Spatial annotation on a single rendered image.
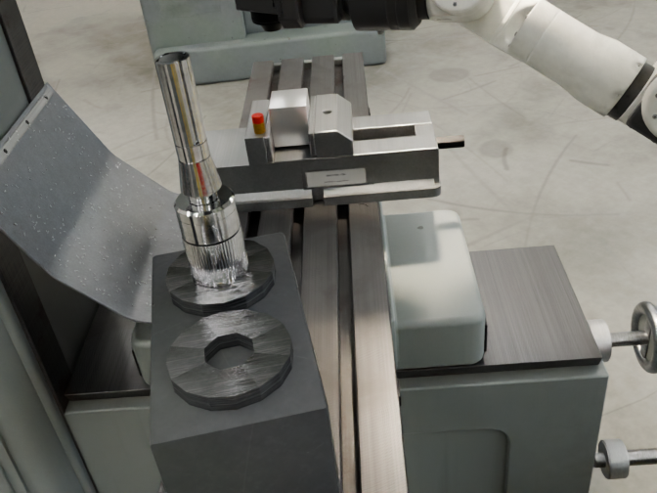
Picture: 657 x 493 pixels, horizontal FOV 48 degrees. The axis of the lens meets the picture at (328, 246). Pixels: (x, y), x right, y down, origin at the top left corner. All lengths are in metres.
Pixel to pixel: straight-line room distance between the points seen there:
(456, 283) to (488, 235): 1.53
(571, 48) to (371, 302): 0.35
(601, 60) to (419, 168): 0.32
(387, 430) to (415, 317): 0.31
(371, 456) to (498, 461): 0.54
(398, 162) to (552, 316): 0.34
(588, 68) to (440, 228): 0.44
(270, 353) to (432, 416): 0.62
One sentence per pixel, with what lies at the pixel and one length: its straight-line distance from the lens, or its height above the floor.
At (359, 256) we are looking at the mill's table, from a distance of 0.94.
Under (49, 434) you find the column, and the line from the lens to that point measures 1.17.
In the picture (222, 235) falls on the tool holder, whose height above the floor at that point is 1.17.
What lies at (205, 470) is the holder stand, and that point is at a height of 1.08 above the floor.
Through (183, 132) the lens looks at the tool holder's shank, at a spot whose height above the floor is 1.26.
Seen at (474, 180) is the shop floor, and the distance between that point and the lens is 2.90.
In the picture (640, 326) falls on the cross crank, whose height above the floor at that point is 0.63.
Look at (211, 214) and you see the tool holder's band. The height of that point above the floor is 1.19.
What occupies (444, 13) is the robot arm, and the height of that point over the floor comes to 1.22.
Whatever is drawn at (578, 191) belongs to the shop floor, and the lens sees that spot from 2.86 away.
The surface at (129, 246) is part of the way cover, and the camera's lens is 1.09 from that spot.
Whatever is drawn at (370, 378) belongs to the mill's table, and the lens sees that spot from 0.78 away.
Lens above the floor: 1.48
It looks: 35 degrees down
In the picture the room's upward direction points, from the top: 7 degrees counter-clockwise
